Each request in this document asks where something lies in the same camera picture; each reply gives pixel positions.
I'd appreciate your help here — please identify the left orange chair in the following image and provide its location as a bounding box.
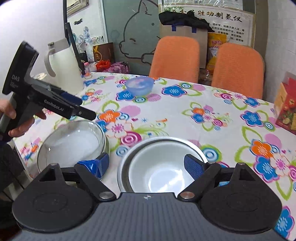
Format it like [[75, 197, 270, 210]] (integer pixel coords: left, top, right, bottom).
[[149, 36, 200, 83]]

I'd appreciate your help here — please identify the black monitor stand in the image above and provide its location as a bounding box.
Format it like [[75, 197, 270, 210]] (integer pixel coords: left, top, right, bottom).
[[63, 0, 85, 75]]

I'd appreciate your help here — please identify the red item near bag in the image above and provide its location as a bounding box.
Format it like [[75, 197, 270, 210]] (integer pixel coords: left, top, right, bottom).
[[95, 60, 111, 72]]

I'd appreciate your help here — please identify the white electric kettle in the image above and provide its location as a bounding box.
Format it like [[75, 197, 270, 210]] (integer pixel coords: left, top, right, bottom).
[[44, 38, 84, 95]]

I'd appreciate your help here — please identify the stainless steel bowl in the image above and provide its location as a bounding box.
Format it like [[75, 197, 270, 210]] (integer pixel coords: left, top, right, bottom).
[[117, 137, 208, 195]]

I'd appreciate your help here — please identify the right orange chair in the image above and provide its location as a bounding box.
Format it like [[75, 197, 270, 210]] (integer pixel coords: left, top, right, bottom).
[[211, 43, 264, 99]]

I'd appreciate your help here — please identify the white air conditioner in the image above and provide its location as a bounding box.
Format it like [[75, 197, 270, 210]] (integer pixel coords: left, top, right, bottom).
[[66, 0, 89, 16]]

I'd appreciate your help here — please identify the person's left hand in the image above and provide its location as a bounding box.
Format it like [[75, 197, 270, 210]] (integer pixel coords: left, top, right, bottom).
[[0, 99, 47, 138]]

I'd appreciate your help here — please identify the white plastic bowl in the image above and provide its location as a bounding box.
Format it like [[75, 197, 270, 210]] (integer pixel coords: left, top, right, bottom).
[[128, 140, 203, 195]]

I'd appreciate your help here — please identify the red cracker box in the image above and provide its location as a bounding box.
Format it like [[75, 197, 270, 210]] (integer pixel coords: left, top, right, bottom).
[[274, 72, 296, 135]]

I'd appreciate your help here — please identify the orange chair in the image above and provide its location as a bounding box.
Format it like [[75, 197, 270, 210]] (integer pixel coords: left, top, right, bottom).
[[211, 43, 264, 99], [149, 36, 200, 83]]

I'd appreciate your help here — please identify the floral tablecloth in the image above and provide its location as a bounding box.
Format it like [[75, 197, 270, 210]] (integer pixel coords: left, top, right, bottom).
[[14, 72, 296, 240]]

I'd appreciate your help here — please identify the black cloth on box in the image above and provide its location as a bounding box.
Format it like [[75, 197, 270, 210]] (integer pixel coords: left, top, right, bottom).
[[159, 11, 214, 33]]

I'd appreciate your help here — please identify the brown gift bag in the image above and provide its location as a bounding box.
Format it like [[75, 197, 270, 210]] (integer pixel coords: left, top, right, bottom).
[[92, 42, 115, 64]]

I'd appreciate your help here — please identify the yellow snack bag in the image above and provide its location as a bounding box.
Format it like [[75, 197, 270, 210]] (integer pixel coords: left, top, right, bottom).
[[206, 33, 227, 74]]

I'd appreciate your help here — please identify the wall poster with chinese text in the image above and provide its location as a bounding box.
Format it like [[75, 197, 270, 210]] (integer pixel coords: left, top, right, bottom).
[[159, 4, 255, 47]]

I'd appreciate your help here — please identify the cardboard box with blue handles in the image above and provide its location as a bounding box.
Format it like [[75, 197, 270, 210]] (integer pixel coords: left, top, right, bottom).
[[160, 25, 208, 69]]

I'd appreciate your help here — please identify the translucent blue plastic bowl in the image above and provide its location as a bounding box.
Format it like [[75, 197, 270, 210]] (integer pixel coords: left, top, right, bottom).
[[125, 76, 154, 96]]

